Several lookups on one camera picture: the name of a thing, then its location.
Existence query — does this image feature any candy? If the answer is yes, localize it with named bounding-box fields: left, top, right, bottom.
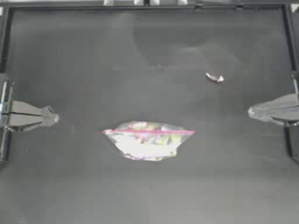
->
left=204, top=72, right=225, bottom=85

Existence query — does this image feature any black table frame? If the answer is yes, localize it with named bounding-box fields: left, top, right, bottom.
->
left=0, top=0, right=299, bottom=74

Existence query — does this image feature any clear bag with pink zip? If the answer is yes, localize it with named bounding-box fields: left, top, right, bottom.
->
left=101, top=121, right=196, bottom=162

